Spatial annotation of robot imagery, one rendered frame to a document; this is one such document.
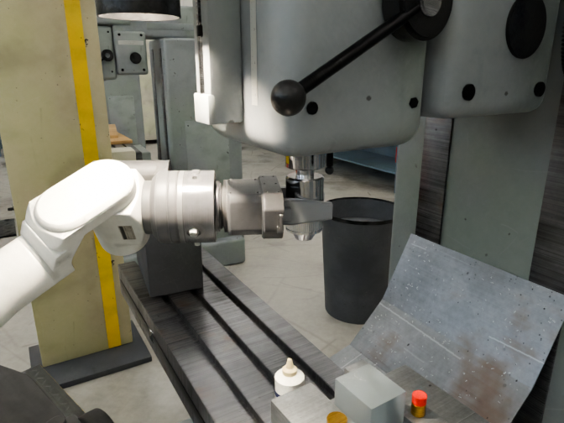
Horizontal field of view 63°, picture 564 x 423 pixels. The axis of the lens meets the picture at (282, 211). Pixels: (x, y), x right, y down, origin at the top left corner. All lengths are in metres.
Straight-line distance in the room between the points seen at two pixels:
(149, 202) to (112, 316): 1.98
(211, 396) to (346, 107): 0.49
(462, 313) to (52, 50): 1.84
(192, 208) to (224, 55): 0.17
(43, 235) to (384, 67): 0.39
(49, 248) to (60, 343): 2.00
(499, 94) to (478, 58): 0.06
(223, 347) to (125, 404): 1.43
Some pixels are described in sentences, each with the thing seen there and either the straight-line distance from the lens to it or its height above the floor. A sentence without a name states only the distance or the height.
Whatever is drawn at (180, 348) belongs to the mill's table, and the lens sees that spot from 0.88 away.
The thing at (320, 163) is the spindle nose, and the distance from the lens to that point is 0.55.
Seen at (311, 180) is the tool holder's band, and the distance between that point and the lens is 0.55.
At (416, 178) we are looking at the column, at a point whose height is 1.19.
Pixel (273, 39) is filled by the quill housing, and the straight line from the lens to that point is 0.44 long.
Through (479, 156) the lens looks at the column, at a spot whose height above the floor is 1.25.
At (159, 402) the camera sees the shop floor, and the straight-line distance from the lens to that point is 2.24.
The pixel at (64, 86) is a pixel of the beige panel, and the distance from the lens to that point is 2.20.
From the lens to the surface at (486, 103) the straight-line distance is 0.59.
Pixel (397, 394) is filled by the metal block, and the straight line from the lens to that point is 0.55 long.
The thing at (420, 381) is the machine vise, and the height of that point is 0.98.
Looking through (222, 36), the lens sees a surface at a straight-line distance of 0.48.
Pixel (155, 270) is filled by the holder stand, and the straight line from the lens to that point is 1.04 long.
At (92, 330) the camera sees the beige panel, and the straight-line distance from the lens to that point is 2.52.
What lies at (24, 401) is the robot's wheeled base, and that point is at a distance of 1.45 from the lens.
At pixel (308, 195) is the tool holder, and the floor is 1.25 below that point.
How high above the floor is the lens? 1.40
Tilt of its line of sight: 18 degrees down
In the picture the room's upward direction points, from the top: straight up
